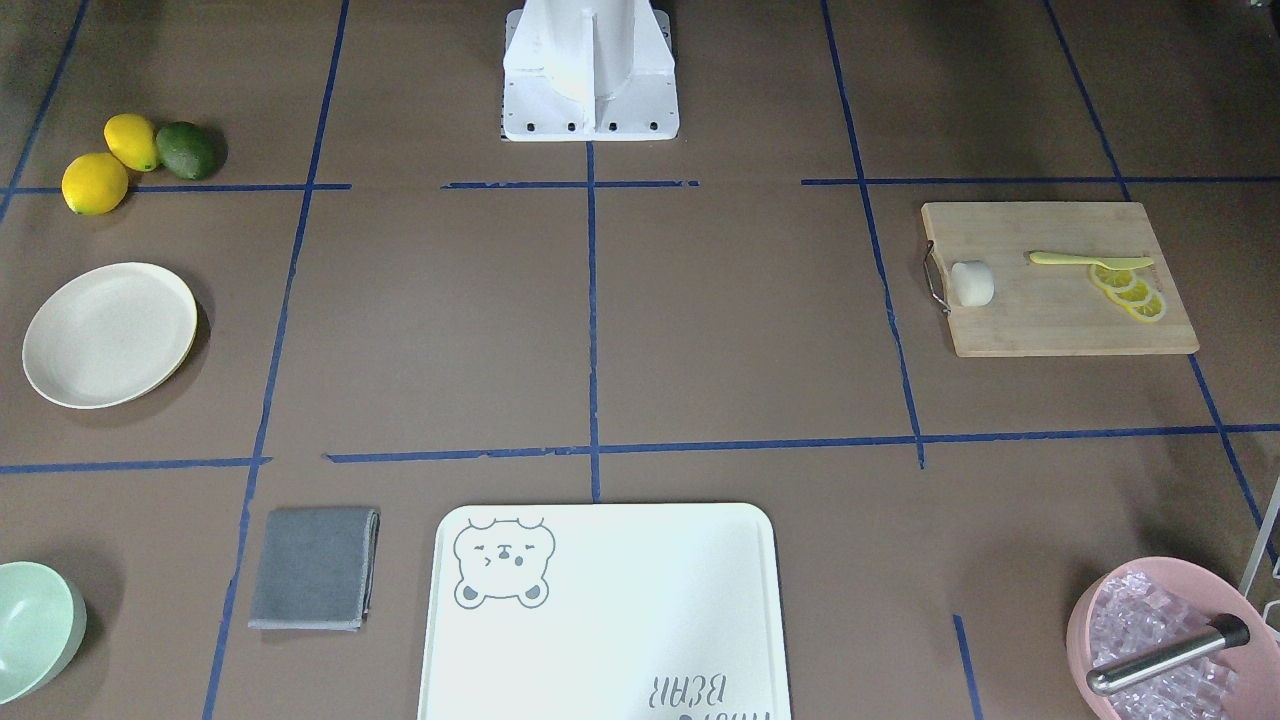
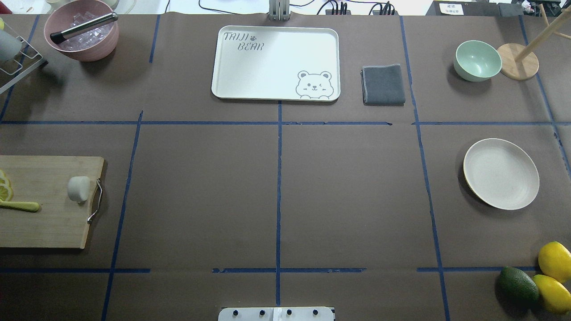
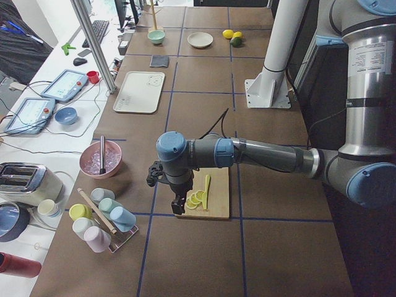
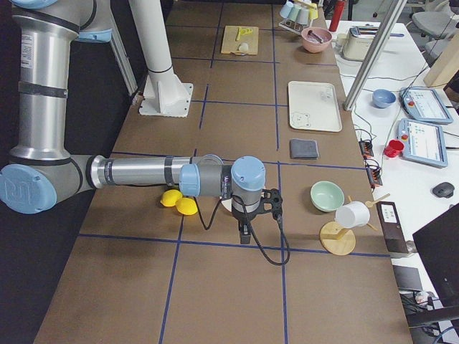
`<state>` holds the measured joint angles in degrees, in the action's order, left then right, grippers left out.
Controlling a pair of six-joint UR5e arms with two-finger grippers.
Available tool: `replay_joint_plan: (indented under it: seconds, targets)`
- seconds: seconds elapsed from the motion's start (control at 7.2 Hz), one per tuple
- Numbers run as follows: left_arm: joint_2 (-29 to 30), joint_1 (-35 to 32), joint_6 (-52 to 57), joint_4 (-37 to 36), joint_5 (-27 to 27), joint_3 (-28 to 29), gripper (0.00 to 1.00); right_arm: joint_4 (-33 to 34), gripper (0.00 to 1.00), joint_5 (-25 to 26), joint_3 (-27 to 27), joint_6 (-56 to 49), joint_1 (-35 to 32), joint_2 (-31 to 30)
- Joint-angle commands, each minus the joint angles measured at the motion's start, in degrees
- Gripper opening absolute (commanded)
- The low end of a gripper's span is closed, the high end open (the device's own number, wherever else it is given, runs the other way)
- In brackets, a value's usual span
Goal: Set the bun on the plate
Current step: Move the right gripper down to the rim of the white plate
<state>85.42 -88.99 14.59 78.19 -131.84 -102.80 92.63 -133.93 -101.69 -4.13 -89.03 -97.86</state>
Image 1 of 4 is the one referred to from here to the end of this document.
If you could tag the yellow plastic knife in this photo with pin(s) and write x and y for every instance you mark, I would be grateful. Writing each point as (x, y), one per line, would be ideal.
(1048, 258)

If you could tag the yellow lemon lower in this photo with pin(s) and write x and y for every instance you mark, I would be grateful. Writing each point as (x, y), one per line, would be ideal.
(94, 184)

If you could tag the metal black handled scoop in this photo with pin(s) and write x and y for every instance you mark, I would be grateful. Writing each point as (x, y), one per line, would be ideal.
(1223, 632)

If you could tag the wooden cutting board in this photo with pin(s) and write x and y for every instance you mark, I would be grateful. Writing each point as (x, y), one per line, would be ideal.
(1038, 310)

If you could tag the yellow lemon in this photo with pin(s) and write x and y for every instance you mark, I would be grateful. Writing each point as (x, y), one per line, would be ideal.
(94, 184)
(131, 139)

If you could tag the grey folded cloth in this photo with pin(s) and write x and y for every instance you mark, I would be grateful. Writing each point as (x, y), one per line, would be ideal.
(315, 569)

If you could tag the pink bowl with ice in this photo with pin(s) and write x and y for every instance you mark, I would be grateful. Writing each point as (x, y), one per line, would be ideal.
(1151, 601)

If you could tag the lemon slice three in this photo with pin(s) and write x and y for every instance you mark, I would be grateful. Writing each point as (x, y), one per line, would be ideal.
(1150, 310)

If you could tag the cream round plate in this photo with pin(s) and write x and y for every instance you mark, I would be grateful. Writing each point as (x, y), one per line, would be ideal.
(109, 336)

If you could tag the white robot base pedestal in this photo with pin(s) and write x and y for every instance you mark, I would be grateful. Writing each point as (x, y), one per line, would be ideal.
(589, 71)

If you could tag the mint green bowl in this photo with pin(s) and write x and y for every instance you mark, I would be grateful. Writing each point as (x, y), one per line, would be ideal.
(43, 620)

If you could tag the lemon slice one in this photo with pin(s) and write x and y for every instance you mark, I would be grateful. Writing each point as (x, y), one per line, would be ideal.
(1112, 280)

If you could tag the lemon slice two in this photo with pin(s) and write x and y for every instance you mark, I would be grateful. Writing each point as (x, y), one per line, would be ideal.
(1139, 293)

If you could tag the yellow lemon upper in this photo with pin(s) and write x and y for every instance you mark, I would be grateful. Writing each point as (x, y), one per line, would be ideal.
(131, 139)

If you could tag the white bear tray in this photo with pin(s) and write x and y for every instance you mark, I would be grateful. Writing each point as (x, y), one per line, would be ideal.
(605, 611)

